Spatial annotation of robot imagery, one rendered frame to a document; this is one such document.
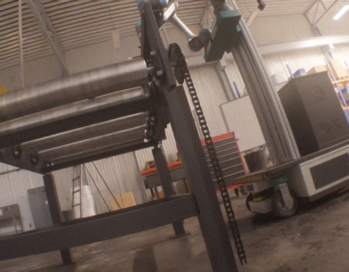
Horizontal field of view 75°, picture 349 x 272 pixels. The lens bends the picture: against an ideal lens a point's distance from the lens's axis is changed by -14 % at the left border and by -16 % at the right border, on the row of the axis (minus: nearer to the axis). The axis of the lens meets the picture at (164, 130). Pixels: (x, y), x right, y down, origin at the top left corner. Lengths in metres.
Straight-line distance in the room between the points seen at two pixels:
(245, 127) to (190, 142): 5.20
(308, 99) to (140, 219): 1.38
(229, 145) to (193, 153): 2.90
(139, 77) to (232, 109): 5.26
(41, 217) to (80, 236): 10.88
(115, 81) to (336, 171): 1.40
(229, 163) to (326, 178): 2.25
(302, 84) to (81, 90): 1.43
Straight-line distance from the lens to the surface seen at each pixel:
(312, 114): 1.87
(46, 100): 1.06
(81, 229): 0.96
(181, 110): 0.98
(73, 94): 1.04
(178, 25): 2.50
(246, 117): 6.16
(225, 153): 3.80
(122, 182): 11.61
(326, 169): 1.75
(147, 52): 1.57
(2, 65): 14.78
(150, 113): 1.60
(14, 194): 12.98
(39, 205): 11.86
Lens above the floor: 0.37
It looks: 13 degrees up
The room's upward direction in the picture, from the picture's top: 16 degrees counter-clockwise
